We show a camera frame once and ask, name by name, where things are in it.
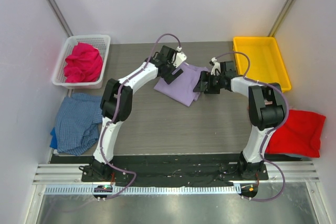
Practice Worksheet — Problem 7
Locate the purple t shirt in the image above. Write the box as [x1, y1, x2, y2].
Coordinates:
[154, 63, 209, 106]

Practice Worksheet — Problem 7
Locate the yellow plastic tray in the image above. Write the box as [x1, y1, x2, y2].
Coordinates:
[233, 37, 292, 92]

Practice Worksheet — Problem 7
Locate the white plastic basket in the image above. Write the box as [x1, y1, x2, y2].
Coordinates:
[52, 34, 111, 90]

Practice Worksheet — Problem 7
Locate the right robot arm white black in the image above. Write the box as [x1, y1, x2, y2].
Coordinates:
[194, 61, 288, 179]

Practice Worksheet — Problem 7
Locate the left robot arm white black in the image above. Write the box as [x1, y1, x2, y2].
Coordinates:
[87, 46, 187, 182]

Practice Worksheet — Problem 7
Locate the pink crumpled shirt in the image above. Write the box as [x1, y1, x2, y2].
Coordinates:
[64, 42, 103, 83]

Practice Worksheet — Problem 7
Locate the red folded shirt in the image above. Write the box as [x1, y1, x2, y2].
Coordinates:
[266, 110, 326, 158]

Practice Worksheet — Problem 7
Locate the blue checkered shirt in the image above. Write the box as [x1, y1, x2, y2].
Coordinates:
[50, 93, 102, 156]

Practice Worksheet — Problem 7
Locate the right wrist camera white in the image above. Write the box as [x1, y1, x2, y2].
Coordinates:
[209, 57, 221, 76]

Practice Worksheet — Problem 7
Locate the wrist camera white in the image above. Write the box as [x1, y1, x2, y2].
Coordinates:
[209, 57, 221, 76]
[173, 46, 187, 68]

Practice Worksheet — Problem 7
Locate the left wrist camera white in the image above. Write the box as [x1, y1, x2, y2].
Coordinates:
[173, 46, 187, 68]

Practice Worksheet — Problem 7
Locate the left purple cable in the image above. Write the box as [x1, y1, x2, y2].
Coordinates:
[97, 33, 184, 200]

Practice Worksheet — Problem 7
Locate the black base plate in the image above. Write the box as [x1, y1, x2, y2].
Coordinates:
[51, 154, 268, 184]

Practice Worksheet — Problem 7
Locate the white slotted cable duct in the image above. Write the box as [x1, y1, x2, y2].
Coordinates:
[45, 184, 241, 195]

